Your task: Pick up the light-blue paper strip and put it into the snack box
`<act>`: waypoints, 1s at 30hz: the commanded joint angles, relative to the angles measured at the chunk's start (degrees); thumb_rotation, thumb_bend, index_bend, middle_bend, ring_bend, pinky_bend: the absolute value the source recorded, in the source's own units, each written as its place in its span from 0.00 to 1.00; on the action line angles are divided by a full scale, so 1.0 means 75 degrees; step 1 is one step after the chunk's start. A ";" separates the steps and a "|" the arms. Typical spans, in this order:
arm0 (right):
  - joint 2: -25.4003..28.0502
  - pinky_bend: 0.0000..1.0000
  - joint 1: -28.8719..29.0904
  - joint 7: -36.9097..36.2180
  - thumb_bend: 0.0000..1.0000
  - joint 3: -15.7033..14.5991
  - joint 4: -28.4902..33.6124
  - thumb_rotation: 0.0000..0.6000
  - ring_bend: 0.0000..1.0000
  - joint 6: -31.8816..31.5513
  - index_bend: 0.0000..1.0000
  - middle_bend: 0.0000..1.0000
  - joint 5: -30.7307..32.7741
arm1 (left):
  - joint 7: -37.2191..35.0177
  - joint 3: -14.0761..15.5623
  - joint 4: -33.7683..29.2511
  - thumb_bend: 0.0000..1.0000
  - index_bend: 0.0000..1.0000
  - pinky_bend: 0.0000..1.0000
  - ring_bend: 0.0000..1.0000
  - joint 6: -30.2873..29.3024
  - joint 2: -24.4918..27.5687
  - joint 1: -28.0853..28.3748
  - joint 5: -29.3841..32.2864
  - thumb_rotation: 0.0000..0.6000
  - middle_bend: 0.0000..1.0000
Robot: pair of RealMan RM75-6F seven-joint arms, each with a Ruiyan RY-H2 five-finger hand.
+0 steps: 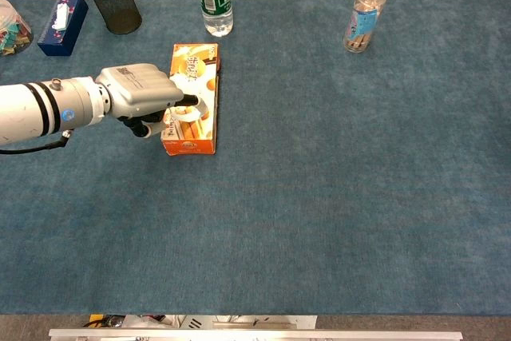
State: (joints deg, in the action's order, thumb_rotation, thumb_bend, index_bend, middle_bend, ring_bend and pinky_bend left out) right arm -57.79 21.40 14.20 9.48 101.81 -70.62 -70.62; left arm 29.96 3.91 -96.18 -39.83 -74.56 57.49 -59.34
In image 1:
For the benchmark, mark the orange cookie box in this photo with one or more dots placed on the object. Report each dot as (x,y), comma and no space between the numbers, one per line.
(203,77)

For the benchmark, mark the black mesh pen holder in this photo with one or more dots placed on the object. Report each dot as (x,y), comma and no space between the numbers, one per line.
(116,5)

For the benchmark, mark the white tissue sheet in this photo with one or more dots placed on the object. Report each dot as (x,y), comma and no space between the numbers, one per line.
(61,17)

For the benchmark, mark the aluminium rail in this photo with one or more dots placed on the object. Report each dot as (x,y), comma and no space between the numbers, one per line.
(255,334)

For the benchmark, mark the clear jar colourful clips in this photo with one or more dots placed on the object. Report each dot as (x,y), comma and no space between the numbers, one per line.
(12,33)

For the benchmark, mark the clear jar wooden sticks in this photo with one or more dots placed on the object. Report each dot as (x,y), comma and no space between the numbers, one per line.
(361,21)

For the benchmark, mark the navy blue tissue box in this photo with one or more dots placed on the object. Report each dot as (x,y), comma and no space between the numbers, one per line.
(68,37)

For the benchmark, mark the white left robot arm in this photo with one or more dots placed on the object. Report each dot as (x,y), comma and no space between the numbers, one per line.
(44,109)

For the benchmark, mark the blue felt table cloth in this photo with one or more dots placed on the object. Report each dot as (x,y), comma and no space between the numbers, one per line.
(279,217)

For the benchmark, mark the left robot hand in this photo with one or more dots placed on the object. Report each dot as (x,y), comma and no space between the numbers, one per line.
(139,89)

